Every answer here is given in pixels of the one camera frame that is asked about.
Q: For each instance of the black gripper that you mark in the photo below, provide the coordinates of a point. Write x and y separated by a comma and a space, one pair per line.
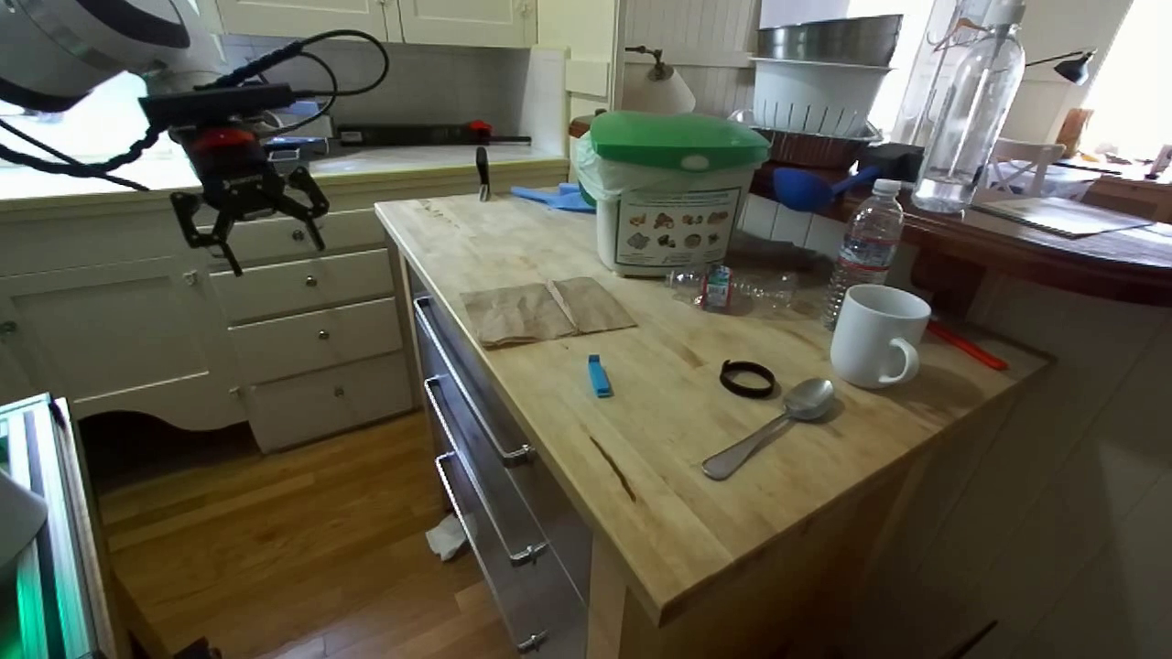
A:
244, 183

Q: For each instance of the steel-front kitchen drawer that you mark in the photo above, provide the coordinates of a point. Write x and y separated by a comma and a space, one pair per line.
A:
482, 471
488, 549
477, 388

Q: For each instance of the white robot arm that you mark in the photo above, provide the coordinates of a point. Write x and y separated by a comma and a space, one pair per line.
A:
75, 36

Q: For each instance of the white drawer cabinet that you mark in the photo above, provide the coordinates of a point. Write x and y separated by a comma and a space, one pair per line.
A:
318, 342

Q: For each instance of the black flat bar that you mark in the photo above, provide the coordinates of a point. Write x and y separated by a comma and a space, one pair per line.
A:
406, 132

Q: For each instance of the brown paper mat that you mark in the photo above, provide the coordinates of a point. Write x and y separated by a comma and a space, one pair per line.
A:
598, 301
513, 317

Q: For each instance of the blue cloth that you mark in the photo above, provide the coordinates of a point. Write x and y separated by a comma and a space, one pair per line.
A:
556, 194

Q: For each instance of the white crumpled paper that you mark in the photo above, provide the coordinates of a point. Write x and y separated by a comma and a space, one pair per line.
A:
444, 534

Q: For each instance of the blue clip on counter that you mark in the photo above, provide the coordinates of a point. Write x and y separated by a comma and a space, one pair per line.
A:
598, 374

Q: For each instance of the metal robot stand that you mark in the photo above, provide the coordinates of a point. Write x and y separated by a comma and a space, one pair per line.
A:
62, 549

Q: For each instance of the white bin green lid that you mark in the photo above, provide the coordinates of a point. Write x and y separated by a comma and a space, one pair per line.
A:
665, 232

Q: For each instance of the white shade lamp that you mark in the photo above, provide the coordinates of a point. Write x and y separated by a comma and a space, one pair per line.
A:
665, 94

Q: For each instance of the small glass jar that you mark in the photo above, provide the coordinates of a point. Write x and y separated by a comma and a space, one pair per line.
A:
720, 291

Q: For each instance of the white dish rack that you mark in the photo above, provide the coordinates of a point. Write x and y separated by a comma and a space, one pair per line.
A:
819, 97

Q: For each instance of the large silver spoon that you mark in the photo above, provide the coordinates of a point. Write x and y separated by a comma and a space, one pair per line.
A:
808, 400

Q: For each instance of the steel pot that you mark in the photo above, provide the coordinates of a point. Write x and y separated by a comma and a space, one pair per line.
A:
831, 41

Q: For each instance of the clear plastic water bottle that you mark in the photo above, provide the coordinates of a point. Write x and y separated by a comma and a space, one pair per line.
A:
869, 241

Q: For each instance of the white mug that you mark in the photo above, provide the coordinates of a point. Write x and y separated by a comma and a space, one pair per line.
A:
874, 334

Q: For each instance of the large glass bottle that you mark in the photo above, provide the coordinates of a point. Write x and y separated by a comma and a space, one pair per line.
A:
974, 112

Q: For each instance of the red pen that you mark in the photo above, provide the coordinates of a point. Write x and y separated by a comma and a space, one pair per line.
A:
974, 348

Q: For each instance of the white paper sheet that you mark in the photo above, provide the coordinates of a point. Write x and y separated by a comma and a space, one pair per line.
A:
1057, 218

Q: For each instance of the dark wooden side counter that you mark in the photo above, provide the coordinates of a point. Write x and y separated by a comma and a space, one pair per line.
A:
1064, 262

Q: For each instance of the black desk lamp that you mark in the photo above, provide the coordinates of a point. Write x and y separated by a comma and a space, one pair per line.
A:
1074, 63

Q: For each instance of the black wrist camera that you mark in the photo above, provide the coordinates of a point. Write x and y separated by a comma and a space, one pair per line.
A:
222, 105

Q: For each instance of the white wall cabinet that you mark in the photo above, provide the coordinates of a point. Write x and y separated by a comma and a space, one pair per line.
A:
369, 19

